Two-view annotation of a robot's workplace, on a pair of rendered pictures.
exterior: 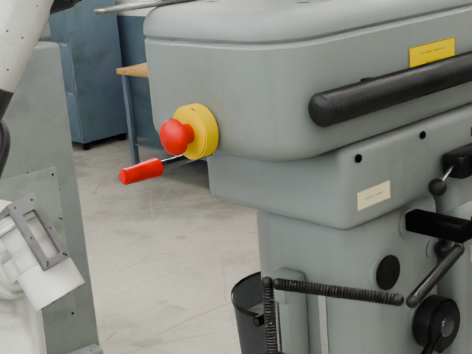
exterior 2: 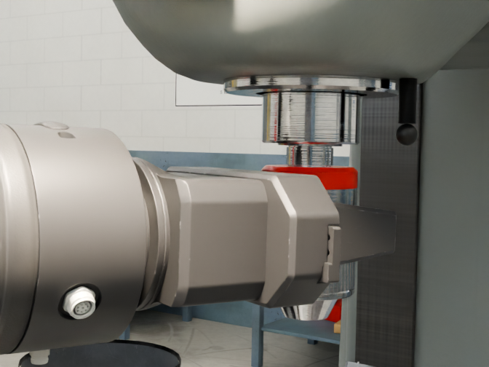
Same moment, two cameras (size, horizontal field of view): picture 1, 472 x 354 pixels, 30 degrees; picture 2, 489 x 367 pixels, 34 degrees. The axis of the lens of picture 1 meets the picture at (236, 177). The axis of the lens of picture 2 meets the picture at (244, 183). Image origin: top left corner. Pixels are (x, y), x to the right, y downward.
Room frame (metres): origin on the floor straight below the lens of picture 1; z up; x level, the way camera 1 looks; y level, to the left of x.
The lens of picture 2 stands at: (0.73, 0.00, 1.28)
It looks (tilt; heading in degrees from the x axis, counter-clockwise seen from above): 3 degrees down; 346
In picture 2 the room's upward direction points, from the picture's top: 1 degrees clockwise
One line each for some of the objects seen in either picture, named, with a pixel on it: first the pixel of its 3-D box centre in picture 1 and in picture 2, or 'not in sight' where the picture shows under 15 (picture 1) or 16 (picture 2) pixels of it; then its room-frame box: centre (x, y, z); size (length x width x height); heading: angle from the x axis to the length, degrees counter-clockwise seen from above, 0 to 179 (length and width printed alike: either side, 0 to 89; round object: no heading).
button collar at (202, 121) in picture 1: (194, 131); not in sight; (0.95, 0.04, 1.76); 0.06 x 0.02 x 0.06; 42
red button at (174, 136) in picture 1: (178, 135); not in sight; (0.93, 0.06, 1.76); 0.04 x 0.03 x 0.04; 42
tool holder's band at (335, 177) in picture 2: not in sight; (308, 176); (1.10, -0.13, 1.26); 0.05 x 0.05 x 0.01
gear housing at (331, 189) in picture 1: (357, 146); not in sight; (1.13, -0.16, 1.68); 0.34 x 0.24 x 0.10; 132
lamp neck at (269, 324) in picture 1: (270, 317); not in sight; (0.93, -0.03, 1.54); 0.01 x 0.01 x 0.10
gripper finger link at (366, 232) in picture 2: not in sight; (348, 234); (1.07, -0.14, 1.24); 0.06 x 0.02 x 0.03; 110
